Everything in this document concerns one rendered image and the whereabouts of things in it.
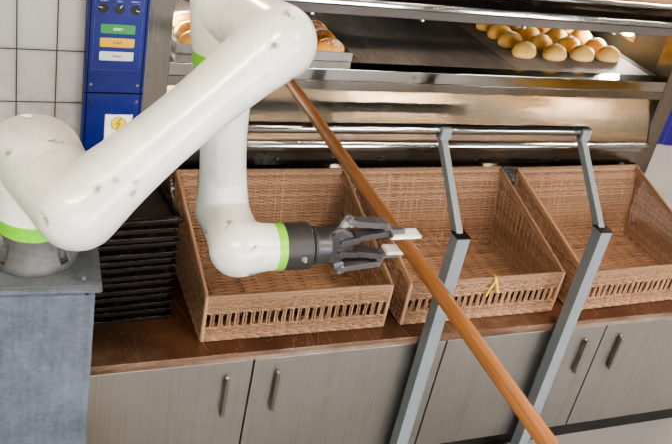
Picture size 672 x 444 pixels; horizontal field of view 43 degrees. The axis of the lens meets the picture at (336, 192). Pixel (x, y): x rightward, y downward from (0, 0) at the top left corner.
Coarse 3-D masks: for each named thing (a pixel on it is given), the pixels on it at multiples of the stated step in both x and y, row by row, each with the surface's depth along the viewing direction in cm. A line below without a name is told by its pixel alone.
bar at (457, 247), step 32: (256, 128) 217; (288, 128) 221; (352, 128) 228; (384, 128) 231; (416, 128) 235; (448, 128) 238; (480, 128) 243; (512, 128) 247; (544, 128) 252; (576, 128) 256; (448, 160) 238; (448, 192) 236; (448, 256) 235; (448, 288) 239; (576, 288) 260; (576, 320) 266; (416, 352) 253; (416, 384) 255; (544, 384) 277
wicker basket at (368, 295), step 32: (192, 192) 259; (288, 192) 271; (320, 192) 275; (352, 192) 269; (320, 224) 278; (192, 256) 238; (192, 288) 238; (224, 288) 253; (256, 288) 256; (288, 288) 259; (320, 288) 237; (352, 288) 240; (384, 288) 245; (192, 320) 238; (224, 320) 240; (256, 320) 243; (288, 320) 239; (320, 320) 242; (352, 320) 247; (384, 320) 251
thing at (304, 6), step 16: (384, 16) 240; (400, 16) 241; (416, 16) 243; (432, 16) 245; (448, 16) 247; (464, 16) 249; (480, 16) 251; (496, 16) 253; (624, 32) 272; (640, 32) 275; (656, 32) 277
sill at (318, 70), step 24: (168, 72) 242; (312, 72) 258; (336, 72) 261; (360, 72) 264; (384, 72) 267; (408, 72) 270; (432, 72) 273; (456, 72) 277; (480, 72) 282; (504, 72) 286; (528, 72) 291; (552, 72) 296; (576, 72) 301
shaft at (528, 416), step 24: (312, 120) 219; (336, 144) 207; (360, 192) 192; (384, 216) 182; (408, 240) 174; (432, 288) 162; (456, 312) 155; (480, 336) 150; (480, 360) 147; (504, 384) 141; (528, 408) 136; (528, 432) 134
